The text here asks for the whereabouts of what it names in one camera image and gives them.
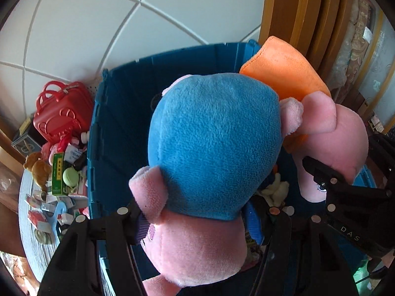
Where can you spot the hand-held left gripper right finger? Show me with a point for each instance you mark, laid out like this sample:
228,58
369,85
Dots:
254,225

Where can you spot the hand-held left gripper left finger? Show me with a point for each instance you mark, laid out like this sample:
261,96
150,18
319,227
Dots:
142,228

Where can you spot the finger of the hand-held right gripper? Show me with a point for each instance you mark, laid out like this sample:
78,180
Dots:
382,157
321,169

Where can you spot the pink pig plush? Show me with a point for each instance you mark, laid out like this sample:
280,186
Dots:
336,135

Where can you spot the white plush toy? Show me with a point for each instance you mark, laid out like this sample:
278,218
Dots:
276,191

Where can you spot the blue-bodied pig plush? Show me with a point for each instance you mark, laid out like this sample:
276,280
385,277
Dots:
213,145

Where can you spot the blue plastic storage container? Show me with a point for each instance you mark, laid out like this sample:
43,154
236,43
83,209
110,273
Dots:
123,135

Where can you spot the orange cloth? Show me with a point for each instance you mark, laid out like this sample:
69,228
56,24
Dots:
284,71

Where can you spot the light blue plastic hanger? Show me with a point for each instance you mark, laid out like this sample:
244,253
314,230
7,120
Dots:
58,219

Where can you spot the light green round case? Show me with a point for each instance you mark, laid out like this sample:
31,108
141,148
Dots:
70,177

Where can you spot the white medicine box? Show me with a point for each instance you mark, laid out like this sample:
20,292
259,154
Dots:
74,154

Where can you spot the green medicine box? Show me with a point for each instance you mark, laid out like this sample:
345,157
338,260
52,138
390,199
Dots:
58,172

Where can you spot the red white packet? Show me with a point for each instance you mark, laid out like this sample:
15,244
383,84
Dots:
37,219

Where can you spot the brown bear plush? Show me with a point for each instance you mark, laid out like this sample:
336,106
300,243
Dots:
41,169

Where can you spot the red small suitcase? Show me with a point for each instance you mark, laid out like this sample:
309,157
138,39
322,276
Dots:
61,120

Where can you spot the black box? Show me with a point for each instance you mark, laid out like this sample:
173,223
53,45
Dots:
26,143

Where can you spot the wooden headboard frame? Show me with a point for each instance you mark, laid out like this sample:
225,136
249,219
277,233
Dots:
293,12

